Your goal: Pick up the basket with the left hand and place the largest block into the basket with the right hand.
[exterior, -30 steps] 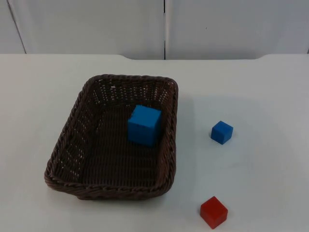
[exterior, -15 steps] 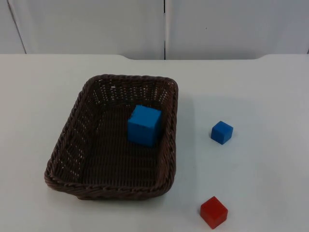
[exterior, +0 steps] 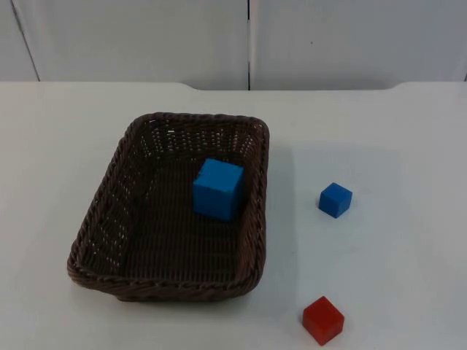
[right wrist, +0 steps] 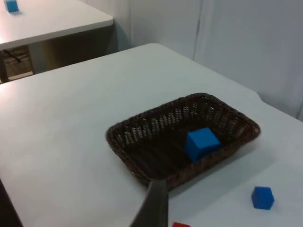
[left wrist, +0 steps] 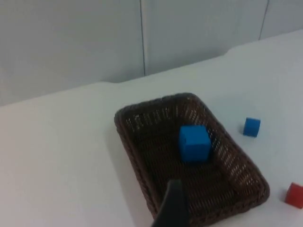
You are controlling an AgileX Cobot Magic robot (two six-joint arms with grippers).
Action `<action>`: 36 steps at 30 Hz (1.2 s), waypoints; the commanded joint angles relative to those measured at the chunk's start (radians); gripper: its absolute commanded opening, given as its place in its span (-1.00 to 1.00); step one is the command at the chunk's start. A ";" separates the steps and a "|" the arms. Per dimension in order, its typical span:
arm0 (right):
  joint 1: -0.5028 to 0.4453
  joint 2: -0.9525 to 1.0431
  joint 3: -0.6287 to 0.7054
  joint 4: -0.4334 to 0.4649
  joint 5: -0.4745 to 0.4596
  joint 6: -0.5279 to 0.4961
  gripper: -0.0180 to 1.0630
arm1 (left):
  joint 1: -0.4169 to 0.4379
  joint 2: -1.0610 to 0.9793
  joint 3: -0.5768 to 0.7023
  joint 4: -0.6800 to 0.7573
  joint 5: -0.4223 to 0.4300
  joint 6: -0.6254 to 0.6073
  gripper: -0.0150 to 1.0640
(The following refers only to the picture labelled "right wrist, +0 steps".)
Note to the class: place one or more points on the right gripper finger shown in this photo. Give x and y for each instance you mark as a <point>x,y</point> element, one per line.
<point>156,208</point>

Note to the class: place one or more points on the red block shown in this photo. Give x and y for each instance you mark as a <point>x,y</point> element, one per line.
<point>180,224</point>

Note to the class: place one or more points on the dark brown wicker basket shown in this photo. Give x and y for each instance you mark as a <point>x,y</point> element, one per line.
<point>151,156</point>

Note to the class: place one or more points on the large blue cube block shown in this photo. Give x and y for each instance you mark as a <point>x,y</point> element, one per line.
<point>201,144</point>

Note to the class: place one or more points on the small blue cube block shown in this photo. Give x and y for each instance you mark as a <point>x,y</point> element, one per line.
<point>262,198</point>

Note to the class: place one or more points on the white side table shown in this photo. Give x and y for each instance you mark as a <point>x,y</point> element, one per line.
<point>47,21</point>

